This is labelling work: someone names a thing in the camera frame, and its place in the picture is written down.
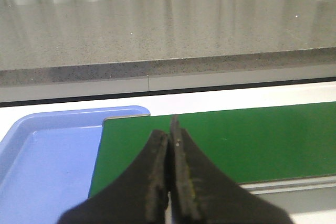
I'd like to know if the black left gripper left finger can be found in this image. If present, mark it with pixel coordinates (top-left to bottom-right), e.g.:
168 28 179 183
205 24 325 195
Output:
58 130 169 223

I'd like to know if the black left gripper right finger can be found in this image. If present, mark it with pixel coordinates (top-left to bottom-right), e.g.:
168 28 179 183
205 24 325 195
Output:
169 115 292 223

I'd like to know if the blue plastic tray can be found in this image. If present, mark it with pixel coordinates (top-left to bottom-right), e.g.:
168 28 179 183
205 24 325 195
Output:
1 106 149 223

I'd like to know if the green conveyor belt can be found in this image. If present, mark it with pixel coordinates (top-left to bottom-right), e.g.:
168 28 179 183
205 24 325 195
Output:
89 102 335 196

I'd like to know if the grey stone counter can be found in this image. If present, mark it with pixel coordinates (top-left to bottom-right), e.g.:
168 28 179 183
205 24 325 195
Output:
1 0 335 103

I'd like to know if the aluminium conveyor side rail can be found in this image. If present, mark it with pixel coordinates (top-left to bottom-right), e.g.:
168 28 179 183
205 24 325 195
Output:
239 175 335 195

